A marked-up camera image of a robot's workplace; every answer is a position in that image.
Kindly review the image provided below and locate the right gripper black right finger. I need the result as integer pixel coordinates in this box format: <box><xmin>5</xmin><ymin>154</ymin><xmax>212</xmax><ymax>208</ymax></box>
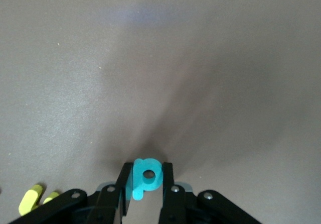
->
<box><xmin>160</xmin><ymin>162</ymin><xmax>199</xmax><ymax>224</ymax></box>

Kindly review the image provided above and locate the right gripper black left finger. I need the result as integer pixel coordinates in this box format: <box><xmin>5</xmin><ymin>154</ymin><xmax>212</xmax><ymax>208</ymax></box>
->
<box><xmin>86</xmin><ymin>162</ymin><xmax>133</xmax><ymax>224</ymax></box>

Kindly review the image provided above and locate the teal foam letter p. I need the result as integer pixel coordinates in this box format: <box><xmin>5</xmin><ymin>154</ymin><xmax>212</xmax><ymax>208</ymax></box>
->
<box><xmin>132</xmin><ymin>158</ymin><xmax>164</xmax><ymax>201</ymax></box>

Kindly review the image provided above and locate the brown table cover mat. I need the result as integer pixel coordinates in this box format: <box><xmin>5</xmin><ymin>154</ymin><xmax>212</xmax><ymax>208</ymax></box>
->
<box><xmin>0</xmin><ymin>0</ymin><xmax>321</xmax><ymax>224</ymax></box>

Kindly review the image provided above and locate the yellow foam letter u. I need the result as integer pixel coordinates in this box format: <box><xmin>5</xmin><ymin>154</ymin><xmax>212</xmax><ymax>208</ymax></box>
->
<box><xmin>18</xmin><ymin>183</ymin><xmax>61</xmax><ymax>216</ymax></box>

